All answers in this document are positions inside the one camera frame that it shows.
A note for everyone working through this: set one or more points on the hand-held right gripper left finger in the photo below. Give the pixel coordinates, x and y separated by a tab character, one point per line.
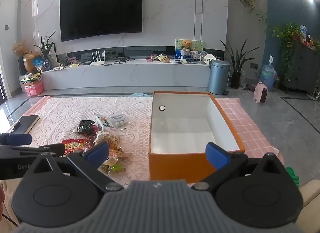
96	152

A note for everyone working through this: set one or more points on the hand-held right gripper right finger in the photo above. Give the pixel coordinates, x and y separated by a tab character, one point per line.
216	156

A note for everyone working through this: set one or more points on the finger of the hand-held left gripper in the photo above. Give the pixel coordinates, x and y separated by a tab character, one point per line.
17	139
56	149

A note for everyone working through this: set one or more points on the clear brown snack packet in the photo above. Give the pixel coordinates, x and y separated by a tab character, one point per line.
113	142

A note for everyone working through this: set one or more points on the green snack packet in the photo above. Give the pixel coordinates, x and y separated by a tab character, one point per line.
115	168

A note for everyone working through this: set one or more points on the black snack packet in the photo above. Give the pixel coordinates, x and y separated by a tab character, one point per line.
85	125

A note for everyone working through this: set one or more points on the white and orange snack packet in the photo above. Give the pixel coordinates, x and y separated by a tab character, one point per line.
103	122

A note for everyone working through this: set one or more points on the orange cardboard box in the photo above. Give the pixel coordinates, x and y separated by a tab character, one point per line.
175	165

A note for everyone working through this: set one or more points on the black notebook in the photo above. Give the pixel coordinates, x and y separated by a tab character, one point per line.
26	124

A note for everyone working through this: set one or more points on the pink storage box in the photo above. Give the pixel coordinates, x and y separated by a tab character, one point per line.
33	89

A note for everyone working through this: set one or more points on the stack of colourful booklets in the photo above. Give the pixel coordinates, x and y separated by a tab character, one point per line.
30	77

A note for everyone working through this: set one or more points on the light blue stool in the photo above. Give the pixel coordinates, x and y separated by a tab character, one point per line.
140	95

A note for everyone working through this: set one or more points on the golden vase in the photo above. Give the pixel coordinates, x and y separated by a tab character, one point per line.
30	64

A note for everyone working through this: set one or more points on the pink heater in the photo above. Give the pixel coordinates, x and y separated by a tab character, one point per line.
260	92

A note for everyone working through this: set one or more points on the blue patterned bag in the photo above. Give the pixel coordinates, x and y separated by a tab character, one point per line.
38	64

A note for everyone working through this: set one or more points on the grey-blue pedal bin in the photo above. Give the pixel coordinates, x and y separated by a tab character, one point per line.
218	77

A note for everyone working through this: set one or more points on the green plastic object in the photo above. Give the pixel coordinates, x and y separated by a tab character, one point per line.
292	176

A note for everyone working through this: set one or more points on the long-leaf plant in black pot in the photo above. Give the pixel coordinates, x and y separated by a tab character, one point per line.
236	80

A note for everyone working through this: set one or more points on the white paper sheets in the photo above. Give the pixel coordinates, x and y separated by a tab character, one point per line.
58	68

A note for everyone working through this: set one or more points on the marble television console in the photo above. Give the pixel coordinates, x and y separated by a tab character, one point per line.
125	75

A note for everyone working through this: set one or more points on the yellow paper sheet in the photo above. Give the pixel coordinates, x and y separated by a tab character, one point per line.
74	65

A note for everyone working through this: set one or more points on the white router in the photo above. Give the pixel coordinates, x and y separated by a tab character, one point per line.
98	63

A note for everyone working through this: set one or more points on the small black box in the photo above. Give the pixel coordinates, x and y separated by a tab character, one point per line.
87	62

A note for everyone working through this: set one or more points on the dried orange flowers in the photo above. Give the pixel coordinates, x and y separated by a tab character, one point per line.
20	47

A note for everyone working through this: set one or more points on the blue water jug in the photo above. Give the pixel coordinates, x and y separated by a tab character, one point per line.
267	77

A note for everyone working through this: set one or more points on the long-leaf plant in glass vase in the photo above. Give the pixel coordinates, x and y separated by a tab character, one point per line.
46	47

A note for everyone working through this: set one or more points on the white round plaque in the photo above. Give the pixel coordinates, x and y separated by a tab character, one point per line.
209	59

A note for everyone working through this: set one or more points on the white and blue mug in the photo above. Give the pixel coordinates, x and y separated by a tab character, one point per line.
187	59

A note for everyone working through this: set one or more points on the white kitchen scale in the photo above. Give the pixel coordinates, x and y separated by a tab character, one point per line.
175	60

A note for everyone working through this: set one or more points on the green picture board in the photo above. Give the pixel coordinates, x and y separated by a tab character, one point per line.
197	45

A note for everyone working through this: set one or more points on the pile of snack bags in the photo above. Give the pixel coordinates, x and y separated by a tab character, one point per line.
160	58

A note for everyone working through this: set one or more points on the brown teddy bear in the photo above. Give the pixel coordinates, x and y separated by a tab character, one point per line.
186	44

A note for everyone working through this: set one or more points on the dark grey cabinet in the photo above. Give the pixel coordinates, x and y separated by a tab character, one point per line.
302	67

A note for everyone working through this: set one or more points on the black television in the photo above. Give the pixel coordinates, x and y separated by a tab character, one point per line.
100	12

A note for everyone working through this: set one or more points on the trailing green pothos plant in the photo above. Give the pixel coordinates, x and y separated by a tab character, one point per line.
287	35

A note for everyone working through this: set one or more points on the dark wall outlet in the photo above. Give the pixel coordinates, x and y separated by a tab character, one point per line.
253	65

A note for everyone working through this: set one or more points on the hanging wall vine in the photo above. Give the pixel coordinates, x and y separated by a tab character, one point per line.
246	0

